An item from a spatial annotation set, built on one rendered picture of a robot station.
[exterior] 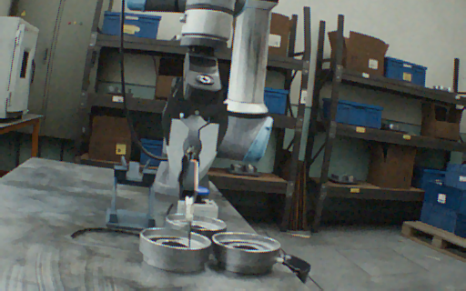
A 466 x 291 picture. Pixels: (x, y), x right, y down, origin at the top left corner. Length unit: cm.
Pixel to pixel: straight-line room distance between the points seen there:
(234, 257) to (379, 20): 486
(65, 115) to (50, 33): 80
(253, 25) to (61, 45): 350
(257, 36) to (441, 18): 487
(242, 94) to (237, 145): 12
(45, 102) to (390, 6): 377
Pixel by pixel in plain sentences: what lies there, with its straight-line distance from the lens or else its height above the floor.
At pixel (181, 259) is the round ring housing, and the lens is 70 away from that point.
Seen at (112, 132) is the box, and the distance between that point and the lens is 426.
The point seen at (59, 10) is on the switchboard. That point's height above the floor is 175.
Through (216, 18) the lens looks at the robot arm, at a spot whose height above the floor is 116.
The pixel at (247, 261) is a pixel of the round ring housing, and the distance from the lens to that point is 74.
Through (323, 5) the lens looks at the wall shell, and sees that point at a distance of 520.
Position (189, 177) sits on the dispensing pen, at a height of 93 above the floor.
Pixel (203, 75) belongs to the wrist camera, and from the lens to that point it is 68.
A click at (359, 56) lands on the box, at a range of 470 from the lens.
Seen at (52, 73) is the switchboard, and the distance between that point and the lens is 461.
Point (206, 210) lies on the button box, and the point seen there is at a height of 84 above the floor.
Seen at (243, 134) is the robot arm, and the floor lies 97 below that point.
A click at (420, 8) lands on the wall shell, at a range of 581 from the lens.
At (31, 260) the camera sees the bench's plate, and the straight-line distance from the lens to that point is 68.
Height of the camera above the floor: 104
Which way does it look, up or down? 3 degrees down
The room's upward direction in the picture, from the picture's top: 7 degrees clockwise
